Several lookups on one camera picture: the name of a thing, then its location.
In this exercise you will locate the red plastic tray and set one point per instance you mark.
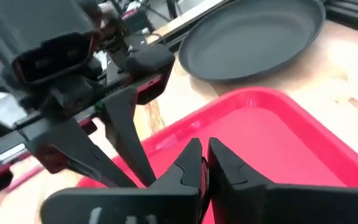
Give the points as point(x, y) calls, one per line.
point(275, 140)

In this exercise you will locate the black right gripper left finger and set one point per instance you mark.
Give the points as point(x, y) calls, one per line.
point(120, 207)

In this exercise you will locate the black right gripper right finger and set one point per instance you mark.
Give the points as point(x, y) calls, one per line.
point(291, 207)

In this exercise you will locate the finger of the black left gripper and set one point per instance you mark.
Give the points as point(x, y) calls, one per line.
point(67, 146)
point(123, 124)

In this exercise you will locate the dark grey round plate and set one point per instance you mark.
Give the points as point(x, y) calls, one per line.
point(250, 40)

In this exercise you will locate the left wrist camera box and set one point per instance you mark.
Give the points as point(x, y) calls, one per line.
point(51, 59)

